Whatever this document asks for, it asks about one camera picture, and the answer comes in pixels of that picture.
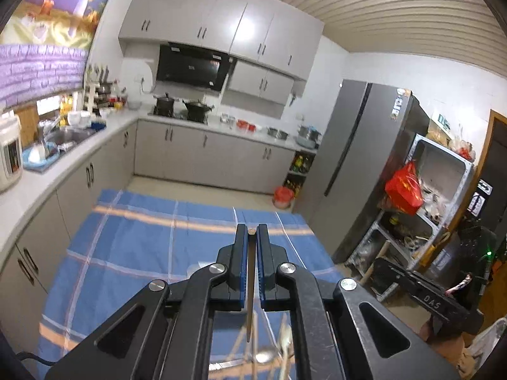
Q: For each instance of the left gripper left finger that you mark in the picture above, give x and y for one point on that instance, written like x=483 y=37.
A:
x=165 y=330

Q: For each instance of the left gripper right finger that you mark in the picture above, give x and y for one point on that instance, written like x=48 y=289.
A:
x=339 y=331

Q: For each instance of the wooden chopstick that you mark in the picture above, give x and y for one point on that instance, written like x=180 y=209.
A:
x=251 y=259

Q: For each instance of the person right hand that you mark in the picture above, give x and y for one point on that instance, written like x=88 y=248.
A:
x=463 y=359

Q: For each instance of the pile of chopsticks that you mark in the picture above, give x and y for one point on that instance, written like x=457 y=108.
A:
x=267 y=354

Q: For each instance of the blue plaid tablecloth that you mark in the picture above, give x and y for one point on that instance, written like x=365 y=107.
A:
x=129 y=240

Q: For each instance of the red plastic bag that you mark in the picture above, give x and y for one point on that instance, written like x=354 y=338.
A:
x=403 y=190

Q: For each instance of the red trash bin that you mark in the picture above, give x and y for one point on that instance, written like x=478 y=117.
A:
x=283 y=197

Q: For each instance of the grey lower cabinets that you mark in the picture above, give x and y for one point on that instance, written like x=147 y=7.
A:
x=41 y=213

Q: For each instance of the grey cabinets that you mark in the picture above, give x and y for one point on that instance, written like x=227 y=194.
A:
x=274 y=42
x=41 y=213

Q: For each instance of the steel steamer pot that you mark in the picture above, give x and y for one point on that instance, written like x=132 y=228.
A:
x=307 y=136

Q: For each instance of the grey refrigerator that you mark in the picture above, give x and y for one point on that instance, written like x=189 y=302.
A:
x=367 y=140

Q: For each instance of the black wok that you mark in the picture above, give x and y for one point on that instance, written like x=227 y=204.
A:
x=197 y=111

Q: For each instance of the steel sink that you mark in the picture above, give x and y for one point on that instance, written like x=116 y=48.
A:
x=68 y=134

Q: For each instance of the black cooking pot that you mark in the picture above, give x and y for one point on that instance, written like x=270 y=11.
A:
x=164 y=106

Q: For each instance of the white rice cooker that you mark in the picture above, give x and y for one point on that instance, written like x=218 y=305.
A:
x=11 y=151

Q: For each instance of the white dish rack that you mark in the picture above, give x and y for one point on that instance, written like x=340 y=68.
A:
x=99 y=90

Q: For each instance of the black range hood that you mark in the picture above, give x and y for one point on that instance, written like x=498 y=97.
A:
x=193 y=66

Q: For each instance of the grey upper cabinets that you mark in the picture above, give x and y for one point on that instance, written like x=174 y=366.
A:
x=274 y=42

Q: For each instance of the scenic window blind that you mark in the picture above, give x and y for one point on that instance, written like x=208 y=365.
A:
x=44 y=48

